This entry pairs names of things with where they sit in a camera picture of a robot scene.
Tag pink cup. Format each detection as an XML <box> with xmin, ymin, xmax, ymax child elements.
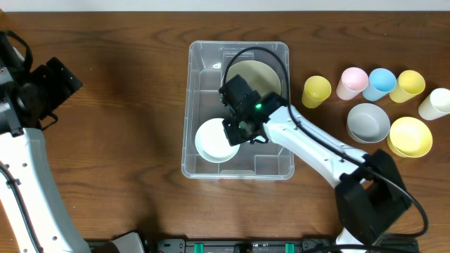
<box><xmin>336</xmin><ymin>67</ymin><xmax>369</xmax><ymax>100</ymax></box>

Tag cream white cup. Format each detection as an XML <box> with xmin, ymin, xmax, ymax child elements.
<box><xmin>418</xmin><ymin>88</ymin><xmax>450</xmax><ymax>121</ymax></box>

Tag clear plastic storage container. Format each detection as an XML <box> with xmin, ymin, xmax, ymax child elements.
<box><xmin>181</xmin><ymin>41</ymin><xmax>295</xmax><ymax>181</ymax></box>

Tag yellow bowl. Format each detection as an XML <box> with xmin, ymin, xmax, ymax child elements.
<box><xmin>387</xmin><ymin>117</ymin><xmax>433</xmax><ymax>158</ymax></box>

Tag beige bowl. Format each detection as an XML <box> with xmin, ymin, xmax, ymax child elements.
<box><xmin>226</xmin><ymin>60</ymin><xmax>281</xmax><ymax>97</ymax></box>

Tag yellow cup right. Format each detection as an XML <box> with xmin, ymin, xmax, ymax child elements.
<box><xmin>389</xmin><ymin>70</ymin><xmax>425</xmax><ymax>103</ymax></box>

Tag light blue cup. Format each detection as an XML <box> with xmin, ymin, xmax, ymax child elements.
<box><xmin>362</xmin><ymin>68</ymin><xmax>397</xmax><ymax>101</ymax></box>

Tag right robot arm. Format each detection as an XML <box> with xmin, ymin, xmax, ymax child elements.
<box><xmin>219</xmin><ymin>75</ymin><xmax>411</xmax><ymax>245</ymax></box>

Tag yellow cup left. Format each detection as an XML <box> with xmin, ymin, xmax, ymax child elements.
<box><xmin>302</xmin><ymin>75</ymin><xmax>332</xmax><ymax>108</ymax></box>

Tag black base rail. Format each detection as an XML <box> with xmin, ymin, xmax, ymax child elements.
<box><xmin>87</xmin><ymin>238</ymin><xmax>420</xmax><ymax>253</ymax></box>

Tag white bowl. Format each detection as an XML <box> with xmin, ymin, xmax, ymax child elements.
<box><xmin>195</xmin><ymin>118</ymin><xmax>240</xmax><ymax>163</ymax></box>

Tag grey bowl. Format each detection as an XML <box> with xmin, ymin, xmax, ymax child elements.
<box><xmin>346</xmin><ymin>103</ymin><xmax>391</xmax><ymax>143</ymax></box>

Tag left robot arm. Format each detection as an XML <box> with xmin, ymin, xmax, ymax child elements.
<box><xmin>1</xmin><ymin>30</ymin><xmax>147</xmax><ymax>253</ymax></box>

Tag yellow cup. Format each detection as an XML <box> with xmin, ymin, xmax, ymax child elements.
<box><xmin>389</xmin><ymin>70</ymin><xmax>425</xmax><ymax>103</ymax></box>
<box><xmin>302</xmin><ymin>75</ymin><xmax>332</xmax><ymax>108</ymax></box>

